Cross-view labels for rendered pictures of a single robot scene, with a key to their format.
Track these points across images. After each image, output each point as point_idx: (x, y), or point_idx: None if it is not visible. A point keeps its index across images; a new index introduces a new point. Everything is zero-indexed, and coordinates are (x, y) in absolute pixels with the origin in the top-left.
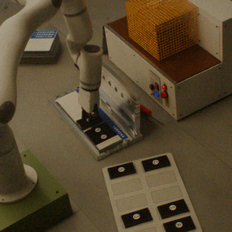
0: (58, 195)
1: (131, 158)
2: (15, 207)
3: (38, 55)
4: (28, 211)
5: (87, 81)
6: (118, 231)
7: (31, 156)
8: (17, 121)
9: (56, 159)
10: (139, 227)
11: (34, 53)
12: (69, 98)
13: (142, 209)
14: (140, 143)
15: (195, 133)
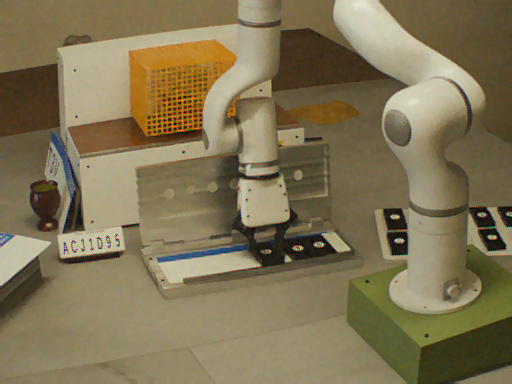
0: (474, 250)
1: (369, 240)
2: (490, 283)
3: (23, 277)
4: (503, 272)
5: (277, 155)
6: (510, 255)
7: (372, 275)
8: (195, 334)
9: (337, 300)
10: (506, 241)
11: (18, 274)
12: (177, 270)
13: (480, 232)
14: (337, 231)
15: (339, 193)
